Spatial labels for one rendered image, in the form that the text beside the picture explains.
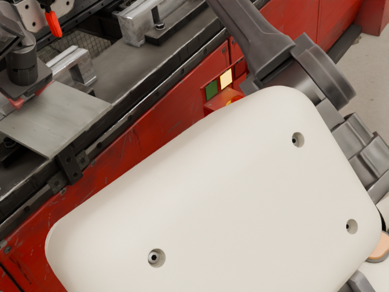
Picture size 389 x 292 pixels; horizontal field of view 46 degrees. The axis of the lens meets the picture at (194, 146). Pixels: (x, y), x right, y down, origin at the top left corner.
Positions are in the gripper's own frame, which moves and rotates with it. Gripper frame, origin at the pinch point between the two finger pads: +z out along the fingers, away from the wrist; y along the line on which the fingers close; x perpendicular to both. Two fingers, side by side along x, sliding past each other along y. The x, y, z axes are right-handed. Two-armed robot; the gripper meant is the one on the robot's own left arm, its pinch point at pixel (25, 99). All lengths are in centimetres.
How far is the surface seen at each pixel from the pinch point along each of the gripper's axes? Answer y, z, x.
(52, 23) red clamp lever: -14.9, -7.4, -7.5
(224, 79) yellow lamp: -48, 9, 25
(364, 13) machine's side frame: -215, 79, 39
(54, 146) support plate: 5.8, -6.5, 15.1
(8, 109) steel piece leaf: 4.2, 0.7, -0.7
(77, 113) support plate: -3.5, -4.8, 11.9
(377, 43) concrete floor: -208, 85, 56
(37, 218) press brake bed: 12.3, 20.9, 16.2
